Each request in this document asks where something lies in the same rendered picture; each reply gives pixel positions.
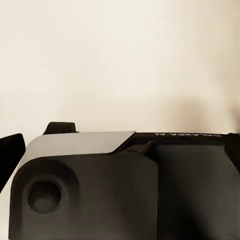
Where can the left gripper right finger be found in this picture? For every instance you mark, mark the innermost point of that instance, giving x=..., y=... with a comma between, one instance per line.
x=232, y=149

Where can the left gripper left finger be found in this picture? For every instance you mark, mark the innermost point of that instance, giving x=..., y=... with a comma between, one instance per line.
x=12, y=149

